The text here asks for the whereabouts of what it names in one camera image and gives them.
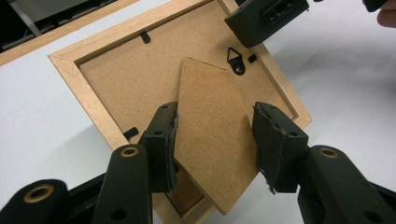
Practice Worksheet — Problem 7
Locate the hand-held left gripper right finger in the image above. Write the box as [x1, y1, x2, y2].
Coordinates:
[251, 101, 310, 195]

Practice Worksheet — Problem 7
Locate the wooden picture frame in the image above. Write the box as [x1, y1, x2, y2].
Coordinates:
[48, 0, 313, 224]

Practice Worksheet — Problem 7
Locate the metal floor rail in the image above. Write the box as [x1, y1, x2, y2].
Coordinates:
[0, 0, 120, 53]

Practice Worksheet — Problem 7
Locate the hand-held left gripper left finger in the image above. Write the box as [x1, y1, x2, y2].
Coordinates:
[138, 101, 180, 194]

